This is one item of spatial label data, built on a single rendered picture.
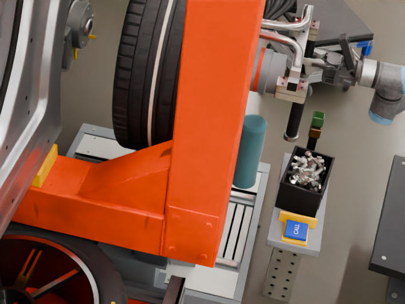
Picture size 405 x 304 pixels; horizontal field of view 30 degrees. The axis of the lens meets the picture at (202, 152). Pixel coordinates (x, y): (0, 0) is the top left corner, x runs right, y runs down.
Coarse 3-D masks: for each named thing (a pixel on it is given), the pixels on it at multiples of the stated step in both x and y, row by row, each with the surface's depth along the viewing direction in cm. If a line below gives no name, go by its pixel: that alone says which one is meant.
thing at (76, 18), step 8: (72, 0) 239; (80, 0) 247; (88, 0) 256; (72, 8) 239; (80, 8) 239; (88, 8) 242; (72, 16) 238; (80, 16) 238; (72, 24) 238; (80, 24) 238; (72, 32) 239; (80, 32) 239; (72, 40) 241; (80, 40) 241; (88, 40) 251; (72, 48) 250; (80, 48) 245; (72, 56) 253; (72, 64) 255
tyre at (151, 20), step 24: (144, 0) 208; (168, 0) 208; (144, 24) 207; (168, 24) 206; (120, 48) 208; (144, 48) 207; (168, 48) 207; (120, 72) 210; (144, 72) 209; (168, 72) 208; (120, 96) 213; (144, 96) 212; (168, 96) 210; (120, 120) 219; (144, 120) 217; (168, 120) 215; (120, 144) 234; (144, 144) 229
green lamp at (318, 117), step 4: (316, 112) 255; (320, 112) 255; (312, 116) 257; (316, 116) 253; (320, 116) 253; (324, 116) 254; (312, 120) 254; (316, 120) 253; (320, 120) 253; (312, 124) 255; (316, 124) 255; (320, 124) 254
